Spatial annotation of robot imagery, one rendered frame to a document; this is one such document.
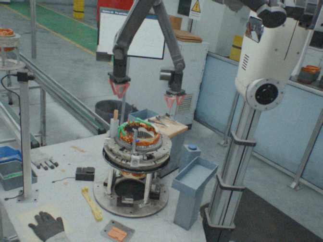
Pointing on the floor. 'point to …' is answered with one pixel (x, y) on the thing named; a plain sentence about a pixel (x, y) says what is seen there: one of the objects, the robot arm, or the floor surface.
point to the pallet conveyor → (10, 120)
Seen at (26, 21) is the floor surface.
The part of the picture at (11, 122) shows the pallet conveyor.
